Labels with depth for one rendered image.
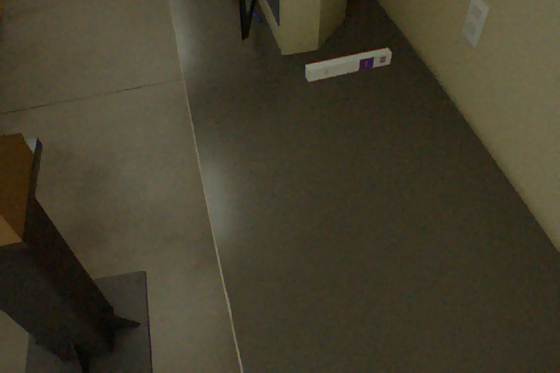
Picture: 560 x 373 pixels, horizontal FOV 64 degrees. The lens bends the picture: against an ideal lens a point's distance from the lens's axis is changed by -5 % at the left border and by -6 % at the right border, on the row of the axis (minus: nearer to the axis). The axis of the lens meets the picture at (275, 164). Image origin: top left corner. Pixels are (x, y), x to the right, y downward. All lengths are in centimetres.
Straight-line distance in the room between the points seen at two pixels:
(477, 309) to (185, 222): 149
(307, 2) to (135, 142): 149
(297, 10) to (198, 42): 34
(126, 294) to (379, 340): 134
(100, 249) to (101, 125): 80
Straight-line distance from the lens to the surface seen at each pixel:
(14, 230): 110
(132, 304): 202
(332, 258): 97
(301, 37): 140
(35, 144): 132
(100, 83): 301
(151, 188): 233
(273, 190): 106
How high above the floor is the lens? 179
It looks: 50 degrees down
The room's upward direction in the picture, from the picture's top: 1 degrees counter-clockwise
